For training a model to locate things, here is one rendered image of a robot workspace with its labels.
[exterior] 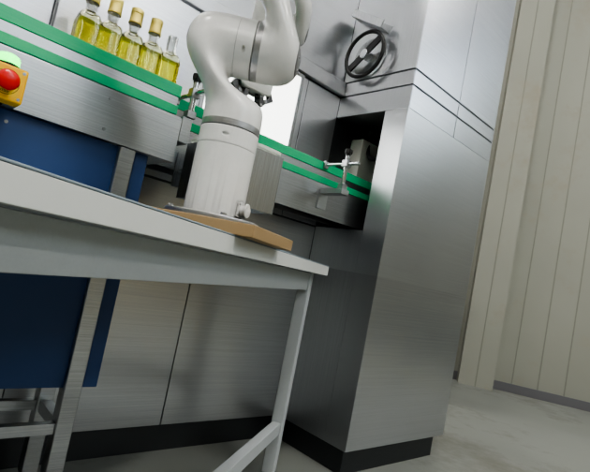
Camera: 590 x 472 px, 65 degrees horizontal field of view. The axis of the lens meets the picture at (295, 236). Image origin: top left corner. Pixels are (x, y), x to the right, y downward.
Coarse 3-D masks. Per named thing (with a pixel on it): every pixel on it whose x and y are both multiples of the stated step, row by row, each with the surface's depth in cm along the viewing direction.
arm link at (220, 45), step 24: (192, 24) 92; (216, 24) 91; (240, 24) 91; (192, 48) 92; (216, 48) 91; (240, 48) 91; (216, 72) 90; (240, 72) 95; (216, 96) 91; (240, 96) 91; (216, 120) 90; (240, 120) 90
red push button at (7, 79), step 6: (0, 72) 88; (6, 72) 88; (12, 72) 89; (0, 78) 88; (6, 78) 88; (12, 78) 89; (18, 78) 90; (0, 84) 88; (6, 84) 89; (12, 84) 89; (18, 84) 90
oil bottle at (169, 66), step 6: (168, 54) 134; (174, 54) 136; (162, 60) 133; (168, 60) 134; (174, 60) 135; (162, 66) 133; (168, 66) 134; (174, 66) 135; (162, 72) 133; (168, 72) 134; (174, 72) 136; (168, 78) 134; (174, 78) 136
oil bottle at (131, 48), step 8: (128, 32) 126; (128, 40) 126; (136, 40) 127; (120, 48) 126; (128, 48) 126; (136, 48) 127; (120, 56) 125; (128, 56) 126; (136, 56) 127; (136, 64) 128
